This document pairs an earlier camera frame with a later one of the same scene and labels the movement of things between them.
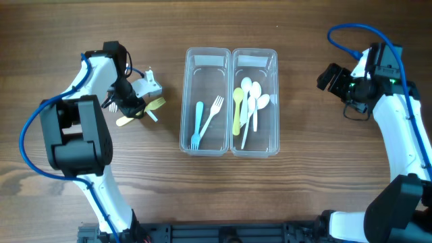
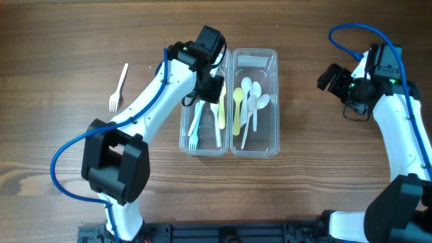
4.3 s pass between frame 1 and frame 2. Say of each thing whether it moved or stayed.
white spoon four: stayed
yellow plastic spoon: stayed
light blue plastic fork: stayed
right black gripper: stayed
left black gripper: moved
